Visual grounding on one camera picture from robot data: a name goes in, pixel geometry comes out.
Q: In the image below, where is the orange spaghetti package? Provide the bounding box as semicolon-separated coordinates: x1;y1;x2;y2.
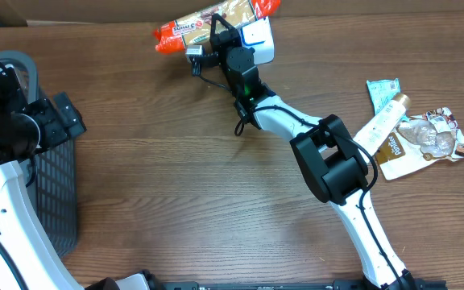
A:
154;0;281;54

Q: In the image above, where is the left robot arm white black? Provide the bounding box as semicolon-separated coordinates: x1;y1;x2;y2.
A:
0;59;86;289

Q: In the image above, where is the black rail at table edge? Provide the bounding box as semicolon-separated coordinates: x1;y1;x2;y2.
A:
151;277;449;290

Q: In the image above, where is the white tube with gold cap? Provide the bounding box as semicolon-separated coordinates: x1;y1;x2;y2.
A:
354;93;411;156

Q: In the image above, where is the white barcode scanner stand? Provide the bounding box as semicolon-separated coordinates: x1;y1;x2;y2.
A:
239;17;275;65

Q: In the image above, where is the brown white granola pouch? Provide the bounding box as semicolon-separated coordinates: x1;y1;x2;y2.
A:
376;107;464;180

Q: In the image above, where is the teal wipes packet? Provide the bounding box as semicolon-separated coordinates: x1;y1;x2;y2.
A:
367;78;400;115

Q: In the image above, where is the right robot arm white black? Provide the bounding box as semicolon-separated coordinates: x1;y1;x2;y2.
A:
210;14;417;289

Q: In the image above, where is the grey plastic shopping basket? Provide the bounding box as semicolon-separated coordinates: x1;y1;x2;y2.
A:
0;51;78;257

